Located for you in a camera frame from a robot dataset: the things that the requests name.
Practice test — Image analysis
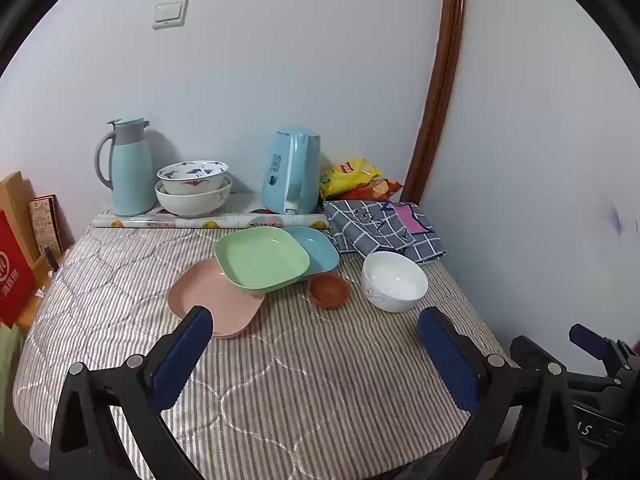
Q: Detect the white light switch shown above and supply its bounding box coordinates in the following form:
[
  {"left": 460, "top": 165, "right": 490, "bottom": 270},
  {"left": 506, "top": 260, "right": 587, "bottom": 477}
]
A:
[{"left": 152, "top": 0, "right": 189, "bottom": 31}]

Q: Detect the green square plate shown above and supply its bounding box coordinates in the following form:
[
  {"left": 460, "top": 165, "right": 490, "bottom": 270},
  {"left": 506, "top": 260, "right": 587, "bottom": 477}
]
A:
[{"left": 215, "top": 226, "right": 311, "bottom": 295}]

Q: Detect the small brown saucer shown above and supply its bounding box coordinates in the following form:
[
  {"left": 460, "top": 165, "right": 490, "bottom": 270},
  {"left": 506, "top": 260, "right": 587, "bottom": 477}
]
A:
[{"left": 307, "top": 273, "right": 351, "bottom": 310}]

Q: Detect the red box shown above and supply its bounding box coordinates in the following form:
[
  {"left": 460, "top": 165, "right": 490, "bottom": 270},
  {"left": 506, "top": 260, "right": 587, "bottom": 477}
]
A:
[{"left": 0, "top": 209, "right": 37, "bottom": 329}]

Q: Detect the light blue electric kettle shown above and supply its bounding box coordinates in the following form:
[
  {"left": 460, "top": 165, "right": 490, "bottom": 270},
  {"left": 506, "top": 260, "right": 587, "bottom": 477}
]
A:
[{"left": 262, "top": 127, "right": 322, "bottom": 216}]

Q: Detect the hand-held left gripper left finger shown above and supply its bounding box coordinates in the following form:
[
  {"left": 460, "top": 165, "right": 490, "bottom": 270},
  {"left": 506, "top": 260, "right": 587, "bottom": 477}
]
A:
[{"left": 48, "top": 305, "right": 214, "bottom": 480}]

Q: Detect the brown wooden door frame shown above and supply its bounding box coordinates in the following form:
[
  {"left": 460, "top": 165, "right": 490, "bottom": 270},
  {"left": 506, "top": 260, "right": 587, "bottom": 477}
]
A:
[{"left": 402, "top": 0, "right": 469, "bottom": 207}]

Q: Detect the plain white bowl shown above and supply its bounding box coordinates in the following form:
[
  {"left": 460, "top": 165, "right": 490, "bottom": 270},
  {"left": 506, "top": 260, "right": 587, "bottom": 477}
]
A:
[{"left": 361, "top": 251, "right": 429, "bottom": 313}]

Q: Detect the red snack bag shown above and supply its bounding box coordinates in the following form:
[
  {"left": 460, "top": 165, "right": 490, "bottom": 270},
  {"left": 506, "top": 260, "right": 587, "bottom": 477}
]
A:
[{"left": 342, "top": 177, "right": 404, "bottom": 204}]

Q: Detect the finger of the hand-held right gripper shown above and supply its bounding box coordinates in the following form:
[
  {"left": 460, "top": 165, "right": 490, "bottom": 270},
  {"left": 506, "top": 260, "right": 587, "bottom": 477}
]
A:
[
  {"left": 509, "top": 336, "right": 568, "bottom": 377},
  {"left": 569, "top": 323, "right": 637, "bottom": 387}
]

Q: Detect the blue square plate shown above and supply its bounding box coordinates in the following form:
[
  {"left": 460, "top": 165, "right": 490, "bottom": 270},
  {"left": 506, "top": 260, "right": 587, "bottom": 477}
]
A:
[{"left": 282, "top": 226, "right": 341, "bottom": 277}]

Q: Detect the yellow chip bag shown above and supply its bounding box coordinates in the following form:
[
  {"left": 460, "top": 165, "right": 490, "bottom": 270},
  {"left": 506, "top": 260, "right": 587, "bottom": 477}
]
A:
[{"left": 320, "top": 158, "right": 384, "bottom": 200}]

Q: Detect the pink square plate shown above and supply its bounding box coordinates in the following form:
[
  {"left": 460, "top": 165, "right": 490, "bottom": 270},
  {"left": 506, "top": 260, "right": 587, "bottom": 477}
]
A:
[{"left": 167, "top": 258, "right": 266, "bottom": 340}]

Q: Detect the striped quilted table cover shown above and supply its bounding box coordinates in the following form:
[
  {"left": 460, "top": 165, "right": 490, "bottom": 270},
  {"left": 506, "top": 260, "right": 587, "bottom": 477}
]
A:
[{"left": 12, "top": 220, "right": 507, "bottom": 480}]

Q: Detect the grey checked cloth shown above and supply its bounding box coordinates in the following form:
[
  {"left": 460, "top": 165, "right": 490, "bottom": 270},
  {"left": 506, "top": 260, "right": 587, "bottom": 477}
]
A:
[{"left": 324, "top": 200, "right": 446, "bottom": 266}]

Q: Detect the green cloth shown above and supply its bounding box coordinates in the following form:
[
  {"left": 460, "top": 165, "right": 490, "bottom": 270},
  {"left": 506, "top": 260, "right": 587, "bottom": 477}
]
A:
[{"left": 0, "top": 323, "right": 26, "bottom": 436}]

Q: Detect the light blue thermos jug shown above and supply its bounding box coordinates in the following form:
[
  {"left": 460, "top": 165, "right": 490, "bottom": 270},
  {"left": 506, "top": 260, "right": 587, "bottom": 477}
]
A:
[{"left": 96, "top": 116, "right": 157, "bottom": 218}]

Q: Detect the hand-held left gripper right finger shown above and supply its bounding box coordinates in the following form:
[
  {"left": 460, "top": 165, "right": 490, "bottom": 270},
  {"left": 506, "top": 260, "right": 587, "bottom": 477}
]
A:
[{"left": 417, "top": 306, "right": 584, "bottom": 480}]

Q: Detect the large white bowl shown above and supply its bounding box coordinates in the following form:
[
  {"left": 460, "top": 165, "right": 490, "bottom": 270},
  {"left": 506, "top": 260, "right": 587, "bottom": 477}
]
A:
[{"left": 154, "top": 174, "right": 233, "bottom": 219}]

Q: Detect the floral patterned bowl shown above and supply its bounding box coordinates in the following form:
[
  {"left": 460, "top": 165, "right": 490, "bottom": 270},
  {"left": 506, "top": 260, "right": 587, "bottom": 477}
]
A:
[{"left": 156, "top": 160, "right": 230, "bottom": 196}]

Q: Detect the fruit printed mat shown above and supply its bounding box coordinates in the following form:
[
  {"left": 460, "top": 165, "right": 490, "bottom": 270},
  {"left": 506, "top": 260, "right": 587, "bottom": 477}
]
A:
[{"left": 92, "top": 204, "right": 331, "bottom": 230}]

